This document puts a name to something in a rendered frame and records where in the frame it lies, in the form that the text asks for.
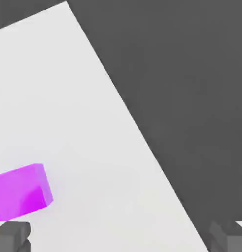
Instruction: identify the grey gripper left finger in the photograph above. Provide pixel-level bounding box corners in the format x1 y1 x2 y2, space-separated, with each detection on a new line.
0 221 32 252

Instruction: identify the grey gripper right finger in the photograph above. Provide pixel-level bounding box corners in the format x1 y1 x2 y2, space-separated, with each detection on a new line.
208 220 242 252

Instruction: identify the small magenta cube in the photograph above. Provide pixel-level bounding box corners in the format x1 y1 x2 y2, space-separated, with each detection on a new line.
0 163 54 222

